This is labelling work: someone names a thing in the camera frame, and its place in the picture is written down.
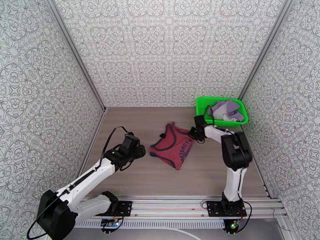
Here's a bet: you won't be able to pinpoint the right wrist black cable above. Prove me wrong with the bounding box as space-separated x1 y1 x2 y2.
205 104 216 126

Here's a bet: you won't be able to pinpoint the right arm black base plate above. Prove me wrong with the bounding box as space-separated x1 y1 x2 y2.
206 200 247 217

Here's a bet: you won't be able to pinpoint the left arm base wires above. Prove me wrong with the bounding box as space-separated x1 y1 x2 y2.
110 212 125 234

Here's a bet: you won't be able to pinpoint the aluminium mounting rail frame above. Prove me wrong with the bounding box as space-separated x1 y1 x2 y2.
75 195 288 220

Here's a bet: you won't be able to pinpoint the thin black wire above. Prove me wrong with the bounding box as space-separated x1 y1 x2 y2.
272 208 292 233

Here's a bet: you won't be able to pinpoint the right arm base wires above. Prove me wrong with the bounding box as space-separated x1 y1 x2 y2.
236 200 254 234

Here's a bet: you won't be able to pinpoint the aluminium corner post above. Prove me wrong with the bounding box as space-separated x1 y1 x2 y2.
238 0 293 100
42 0 107 112

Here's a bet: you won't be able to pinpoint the white curved cable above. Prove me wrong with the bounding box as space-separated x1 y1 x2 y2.
160 228 200 240

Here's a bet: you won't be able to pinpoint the red tank top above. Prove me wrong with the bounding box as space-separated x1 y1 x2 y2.
149 122 196 171

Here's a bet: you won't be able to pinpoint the green plastic basket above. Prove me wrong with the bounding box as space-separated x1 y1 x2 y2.
196 96 249 127

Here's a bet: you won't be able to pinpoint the lilac garment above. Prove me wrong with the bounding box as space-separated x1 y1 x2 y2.
207 100 245 122

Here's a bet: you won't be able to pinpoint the arm base wires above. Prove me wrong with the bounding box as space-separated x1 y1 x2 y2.
236 200 254 234
110 212 125 234

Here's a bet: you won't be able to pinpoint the white slotted cable duct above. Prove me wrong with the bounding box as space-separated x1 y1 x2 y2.
75 220 226 228

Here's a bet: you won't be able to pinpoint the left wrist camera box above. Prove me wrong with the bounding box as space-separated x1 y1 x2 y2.
124 133 140 150

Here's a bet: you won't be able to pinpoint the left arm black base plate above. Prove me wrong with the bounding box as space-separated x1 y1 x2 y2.
114 200 133 217

